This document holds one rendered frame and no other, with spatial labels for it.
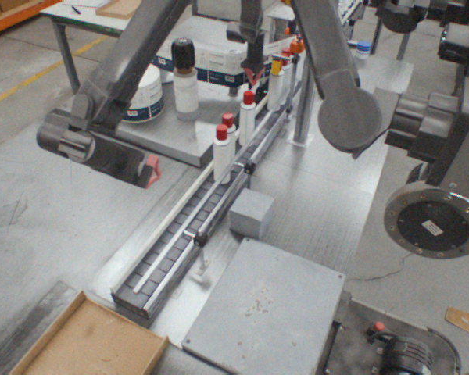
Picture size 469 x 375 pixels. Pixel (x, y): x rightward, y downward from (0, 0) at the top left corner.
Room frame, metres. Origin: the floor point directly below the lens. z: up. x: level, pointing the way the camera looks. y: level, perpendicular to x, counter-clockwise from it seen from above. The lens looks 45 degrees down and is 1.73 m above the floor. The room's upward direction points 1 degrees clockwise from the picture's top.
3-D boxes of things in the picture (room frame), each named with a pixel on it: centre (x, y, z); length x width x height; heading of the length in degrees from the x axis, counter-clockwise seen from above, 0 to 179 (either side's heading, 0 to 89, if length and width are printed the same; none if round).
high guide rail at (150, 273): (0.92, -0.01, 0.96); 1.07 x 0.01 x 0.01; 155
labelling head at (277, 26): (1.62, -0.20, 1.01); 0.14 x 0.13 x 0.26; 155
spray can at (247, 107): (1.07, -0.04, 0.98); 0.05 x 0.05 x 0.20
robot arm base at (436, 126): (0.40, -0.24, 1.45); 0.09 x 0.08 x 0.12; 154
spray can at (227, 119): (0.95, 0.03, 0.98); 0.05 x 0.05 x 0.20
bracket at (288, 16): (1.62, -0.19, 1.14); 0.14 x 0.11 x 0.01; 155
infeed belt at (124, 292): (1.19, -0.10, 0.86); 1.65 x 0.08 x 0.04; 155
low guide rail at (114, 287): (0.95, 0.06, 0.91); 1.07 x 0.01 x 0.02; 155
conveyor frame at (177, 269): (1.19, -0.10, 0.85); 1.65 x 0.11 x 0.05; 155
